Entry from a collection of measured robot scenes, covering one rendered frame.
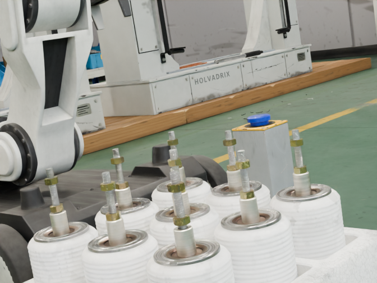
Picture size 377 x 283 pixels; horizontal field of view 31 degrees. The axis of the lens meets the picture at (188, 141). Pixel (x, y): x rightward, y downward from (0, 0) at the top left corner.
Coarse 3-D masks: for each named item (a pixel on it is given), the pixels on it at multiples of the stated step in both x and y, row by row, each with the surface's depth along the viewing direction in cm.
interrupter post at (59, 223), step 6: (54, 216) 90; (60, 216) 90; (66, 216) 91; (54, 222) 90; (60, 222) 90; (66, 222) 90; (54, 228) 90; (60, 228) 90; (66, 228) 90; (54, 234) 90; (60, 234) 90
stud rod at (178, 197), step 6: (174, 174) 73; (174, 180) 73; (180, 192) 73; (174, 198) 73; (180, 198) 73; (174, 204) 74; (180, 204) 73; (180, 210) 74; (180, 216) 74; (180, 228) 74
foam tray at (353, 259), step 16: (352, 240) 94; (368, 240) 90; (336, 256) 86; (352, 256) 86; (368, 256) 89; (304, 272) 86; (320, 272) 82; (336, 272) 83; (352, 272) 86; (368, 272) 89
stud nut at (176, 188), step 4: (168, 184) 73; (176, 184) 73; (180, 184) 73; (184, 184) 73; (168, 188) 73; (172, 188) 73; (176, 188) 73; (180, 188) 73; (184, 188) 73; (172, 192) 73; (176, 192) 73
